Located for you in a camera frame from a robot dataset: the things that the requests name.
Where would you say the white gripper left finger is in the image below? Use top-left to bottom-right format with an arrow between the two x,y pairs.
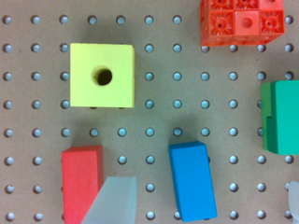
81,176 -> 136,224

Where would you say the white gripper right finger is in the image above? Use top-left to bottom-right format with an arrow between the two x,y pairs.
289,181 -> 299,224

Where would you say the narrow blue block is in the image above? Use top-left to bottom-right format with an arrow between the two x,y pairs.
168,141 -> 218,222

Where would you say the red rectangular block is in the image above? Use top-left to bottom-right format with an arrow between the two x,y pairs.
61,146 -> 104,224

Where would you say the green block with hole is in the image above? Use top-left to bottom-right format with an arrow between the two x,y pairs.
261,80 -> 299,155

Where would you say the yellow block with hole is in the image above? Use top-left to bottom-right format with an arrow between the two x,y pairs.
70,43 -> 135,107

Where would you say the brown perforated pegboard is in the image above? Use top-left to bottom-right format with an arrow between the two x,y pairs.
0,0 -> 299,224

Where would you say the orange studded cube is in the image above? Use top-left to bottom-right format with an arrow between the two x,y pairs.
200,0 -> 285,47

